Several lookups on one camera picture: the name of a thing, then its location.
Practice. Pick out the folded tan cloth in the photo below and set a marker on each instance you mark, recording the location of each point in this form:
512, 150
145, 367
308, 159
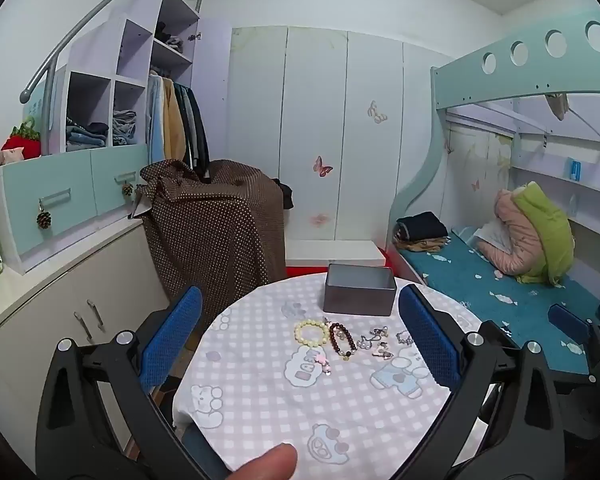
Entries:
425, 246

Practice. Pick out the white low cabinet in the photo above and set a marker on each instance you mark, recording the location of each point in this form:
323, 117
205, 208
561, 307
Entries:
45, 310

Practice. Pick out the folded dark clothes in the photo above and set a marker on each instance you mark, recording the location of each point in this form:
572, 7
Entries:
420, 225

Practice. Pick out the pine cone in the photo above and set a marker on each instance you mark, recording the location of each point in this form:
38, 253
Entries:
127, 190
44, 220

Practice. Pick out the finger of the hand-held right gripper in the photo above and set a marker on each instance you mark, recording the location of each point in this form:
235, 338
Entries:
569, 327

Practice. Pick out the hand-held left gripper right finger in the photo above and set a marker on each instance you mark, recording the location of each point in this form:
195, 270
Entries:
430, 332

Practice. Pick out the grey metal tin box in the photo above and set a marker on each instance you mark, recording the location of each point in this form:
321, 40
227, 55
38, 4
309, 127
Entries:
360, 295

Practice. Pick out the teal bunk bed frame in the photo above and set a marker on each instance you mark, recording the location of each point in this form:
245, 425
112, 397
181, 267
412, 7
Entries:
480, 85

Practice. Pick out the beige hanging cloth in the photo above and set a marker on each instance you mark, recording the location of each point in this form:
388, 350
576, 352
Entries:
559, 106

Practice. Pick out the brown dotted cloth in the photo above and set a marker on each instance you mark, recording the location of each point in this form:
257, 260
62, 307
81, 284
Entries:
215, 240

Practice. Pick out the white wardrobe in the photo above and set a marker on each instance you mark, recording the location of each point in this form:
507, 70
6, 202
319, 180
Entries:
365, 175

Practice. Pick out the dark hanging garments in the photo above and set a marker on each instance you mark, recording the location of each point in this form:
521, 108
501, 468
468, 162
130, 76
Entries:
195, 130

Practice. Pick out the folded blue jeans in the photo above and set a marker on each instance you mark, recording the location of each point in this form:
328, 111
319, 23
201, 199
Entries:
85, 136

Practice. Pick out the folded light blue clothes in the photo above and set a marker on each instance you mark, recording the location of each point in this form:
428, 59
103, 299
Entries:
124, 127

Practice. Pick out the grey metal handrail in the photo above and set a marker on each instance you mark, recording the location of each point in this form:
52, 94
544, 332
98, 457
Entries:
80, 30

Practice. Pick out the green padded jacket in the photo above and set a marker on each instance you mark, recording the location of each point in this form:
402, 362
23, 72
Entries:
550, 230

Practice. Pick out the beige butterfly sticker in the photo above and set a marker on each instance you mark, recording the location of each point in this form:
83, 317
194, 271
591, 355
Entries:
377, 112

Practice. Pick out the black cloth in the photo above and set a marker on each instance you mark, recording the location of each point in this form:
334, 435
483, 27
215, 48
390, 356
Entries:
285, 195

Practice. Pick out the checked cartoon print tablecloth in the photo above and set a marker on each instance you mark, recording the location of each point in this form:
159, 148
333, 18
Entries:
260, 360

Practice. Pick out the white board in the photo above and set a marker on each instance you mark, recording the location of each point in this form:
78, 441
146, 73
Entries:
330, 252

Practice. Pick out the white cubby shelf unit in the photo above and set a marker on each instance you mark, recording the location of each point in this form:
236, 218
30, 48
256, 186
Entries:
130, 35

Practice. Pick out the small blue box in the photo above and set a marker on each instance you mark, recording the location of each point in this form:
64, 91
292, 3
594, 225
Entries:
575, 169

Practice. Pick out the tan hanging jacket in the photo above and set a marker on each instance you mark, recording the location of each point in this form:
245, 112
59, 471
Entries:
172, 120

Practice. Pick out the person's left hand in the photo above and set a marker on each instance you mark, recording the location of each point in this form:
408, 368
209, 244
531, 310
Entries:
265, 462

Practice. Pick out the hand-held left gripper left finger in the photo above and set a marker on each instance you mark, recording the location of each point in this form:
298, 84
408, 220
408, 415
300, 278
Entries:
172, 335

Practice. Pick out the light blue hanging shirt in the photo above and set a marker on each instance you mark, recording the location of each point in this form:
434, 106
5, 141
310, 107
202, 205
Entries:
155, 120

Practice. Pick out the pale pink butterfly sticker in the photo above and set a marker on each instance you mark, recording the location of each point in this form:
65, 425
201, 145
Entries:
320, 219

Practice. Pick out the pink charm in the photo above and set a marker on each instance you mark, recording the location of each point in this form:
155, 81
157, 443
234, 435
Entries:
323, 361

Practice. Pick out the red strawberry plush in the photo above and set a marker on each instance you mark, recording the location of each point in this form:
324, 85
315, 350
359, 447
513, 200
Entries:
22, 142

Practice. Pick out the teal drawer unit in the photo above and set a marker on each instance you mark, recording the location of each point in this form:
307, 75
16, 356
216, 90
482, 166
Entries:
30, 185

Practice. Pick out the red box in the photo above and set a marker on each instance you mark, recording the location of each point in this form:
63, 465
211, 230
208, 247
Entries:
300, 270

